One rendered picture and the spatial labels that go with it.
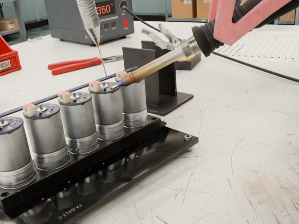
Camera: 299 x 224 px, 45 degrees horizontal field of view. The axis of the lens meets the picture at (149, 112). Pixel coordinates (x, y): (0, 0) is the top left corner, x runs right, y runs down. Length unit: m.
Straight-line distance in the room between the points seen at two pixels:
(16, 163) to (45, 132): 0.03
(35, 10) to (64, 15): 5.34
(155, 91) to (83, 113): 0.14
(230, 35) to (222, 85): 0.20
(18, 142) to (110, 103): 0.08
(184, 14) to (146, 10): 0.98
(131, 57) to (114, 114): 0.12
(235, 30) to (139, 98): 0.10
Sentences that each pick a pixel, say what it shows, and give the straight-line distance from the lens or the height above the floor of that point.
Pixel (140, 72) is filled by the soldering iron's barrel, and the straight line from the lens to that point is 0.27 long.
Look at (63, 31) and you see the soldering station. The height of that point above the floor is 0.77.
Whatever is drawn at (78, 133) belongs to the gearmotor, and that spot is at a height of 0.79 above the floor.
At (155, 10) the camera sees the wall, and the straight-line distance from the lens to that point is 5.55.
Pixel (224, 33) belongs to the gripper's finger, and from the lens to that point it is 0.26.
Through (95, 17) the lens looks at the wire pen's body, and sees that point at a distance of 0.24.
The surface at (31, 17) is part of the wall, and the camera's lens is 6.04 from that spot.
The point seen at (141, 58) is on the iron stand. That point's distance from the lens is 0.38.
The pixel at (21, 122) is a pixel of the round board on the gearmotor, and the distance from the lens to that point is 0.25.
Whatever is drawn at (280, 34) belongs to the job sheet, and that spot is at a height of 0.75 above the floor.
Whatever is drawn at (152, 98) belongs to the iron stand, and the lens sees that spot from 0.39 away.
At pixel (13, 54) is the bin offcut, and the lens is 0.62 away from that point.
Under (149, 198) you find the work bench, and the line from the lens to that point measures 0.26.
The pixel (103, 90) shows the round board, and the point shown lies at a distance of 0.28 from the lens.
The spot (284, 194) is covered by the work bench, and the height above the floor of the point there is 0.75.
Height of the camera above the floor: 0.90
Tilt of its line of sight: 23 degrees down
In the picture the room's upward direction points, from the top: 5 degrees counter-clockwise
